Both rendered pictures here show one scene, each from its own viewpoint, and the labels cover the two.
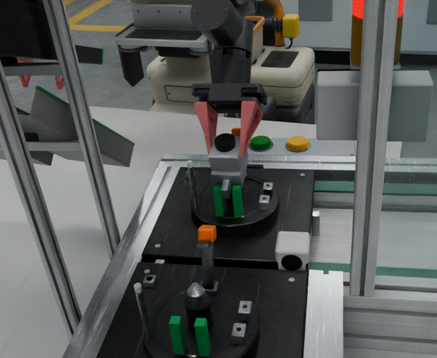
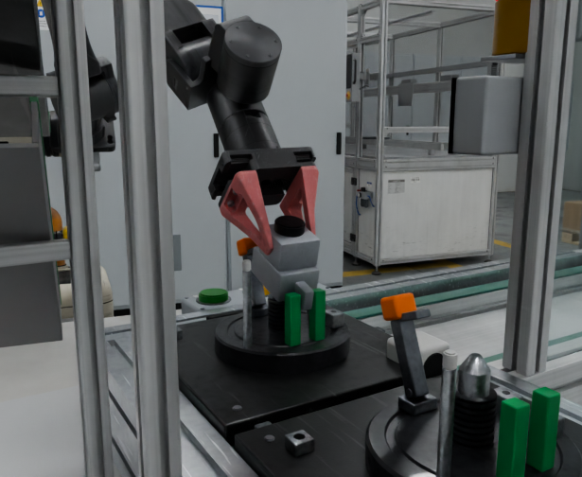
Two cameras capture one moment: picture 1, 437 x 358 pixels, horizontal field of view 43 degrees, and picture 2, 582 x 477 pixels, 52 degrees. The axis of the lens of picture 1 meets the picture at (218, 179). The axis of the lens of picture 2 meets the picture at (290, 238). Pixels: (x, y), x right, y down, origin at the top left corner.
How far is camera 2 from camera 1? 0.56 m
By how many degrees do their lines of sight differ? 46
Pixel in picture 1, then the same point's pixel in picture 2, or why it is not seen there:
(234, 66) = (268, 131)
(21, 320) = not seen: outside the picture
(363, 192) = (546, 209)
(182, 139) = (29, 352)
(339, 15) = not seen: hidden behind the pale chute
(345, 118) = (508, 123)
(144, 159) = not seen: outside the picture
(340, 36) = not seen: hidden behind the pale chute
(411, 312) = (571, 384)
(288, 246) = (422, 344)
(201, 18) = (245, 49)
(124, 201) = (4, 440)
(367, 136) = (554, 128)
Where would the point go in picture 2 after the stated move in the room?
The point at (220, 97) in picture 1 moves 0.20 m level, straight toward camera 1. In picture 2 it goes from (272, 164) to (449, 178)
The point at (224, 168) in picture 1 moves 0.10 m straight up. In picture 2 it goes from (297, 263) to (298, 158)
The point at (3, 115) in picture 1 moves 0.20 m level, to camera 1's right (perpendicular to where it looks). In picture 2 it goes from (156, 25) to (401, 56)
